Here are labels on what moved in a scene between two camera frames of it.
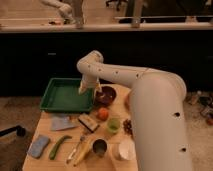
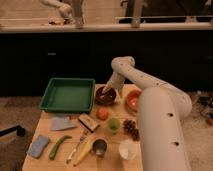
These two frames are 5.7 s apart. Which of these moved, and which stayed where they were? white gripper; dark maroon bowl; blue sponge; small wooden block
Moved: white gripper
Stayed: dark maroon bowl; blue sponge; small wooden block
